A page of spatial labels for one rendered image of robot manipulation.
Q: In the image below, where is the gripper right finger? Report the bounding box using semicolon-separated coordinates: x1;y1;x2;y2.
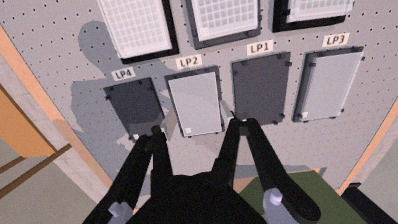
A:
196;100;321;224

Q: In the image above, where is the black l-shaped nest locator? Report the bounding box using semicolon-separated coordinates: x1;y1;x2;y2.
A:
272;0;346;33

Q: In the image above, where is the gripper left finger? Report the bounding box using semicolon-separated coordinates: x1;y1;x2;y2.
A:
82;109;178;224

